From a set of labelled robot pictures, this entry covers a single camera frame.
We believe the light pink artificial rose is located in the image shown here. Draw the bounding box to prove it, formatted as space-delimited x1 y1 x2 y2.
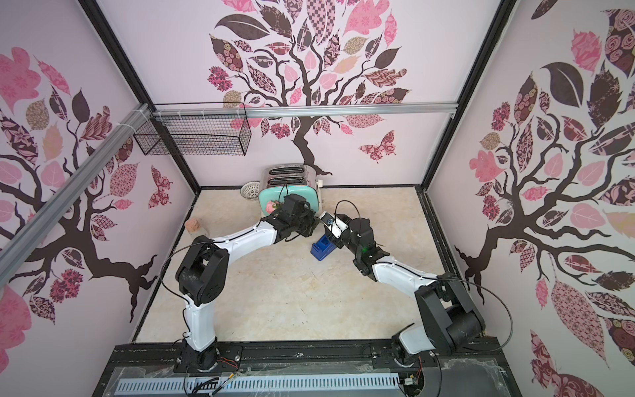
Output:
266 200 281 214

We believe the blue tape dispenser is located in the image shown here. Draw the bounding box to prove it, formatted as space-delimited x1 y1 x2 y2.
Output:
310 234 336 261

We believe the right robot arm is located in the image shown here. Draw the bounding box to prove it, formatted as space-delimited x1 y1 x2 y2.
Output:
325 216 486 366

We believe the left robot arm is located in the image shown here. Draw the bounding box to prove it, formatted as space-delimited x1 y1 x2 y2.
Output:
175 194 318 372

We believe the mint green toaster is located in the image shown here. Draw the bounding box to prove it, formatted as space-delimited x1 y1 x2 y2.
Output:
258 163 321 215

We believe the patterned ceramic bowl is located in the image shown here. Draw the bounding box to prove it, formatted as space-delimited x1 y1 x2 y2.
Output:
240 181 261 200

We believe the glass jar with pink lid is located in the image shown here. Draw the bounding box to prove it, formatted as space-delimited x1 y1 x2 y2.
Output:
184 218 206 236

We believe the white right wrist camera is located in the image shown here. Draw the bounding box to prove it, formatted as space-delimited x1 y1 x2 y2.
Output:
320 212 348 238

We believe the black wire basket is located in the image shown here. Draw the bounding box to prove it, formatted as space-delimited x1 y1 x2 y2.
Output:
134 102 252 156

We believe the white slotted cable duct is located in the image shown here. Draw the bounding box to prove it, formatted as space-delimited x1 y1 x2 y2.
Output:
107 373 402 396

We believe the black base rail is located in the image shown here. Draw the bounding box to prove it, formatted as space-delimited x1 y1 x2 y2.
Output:
94 337 520 396

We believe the aluminium frame rail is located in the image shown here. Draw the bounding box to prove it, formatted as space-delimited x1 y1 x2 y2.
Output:
0 102 458 289

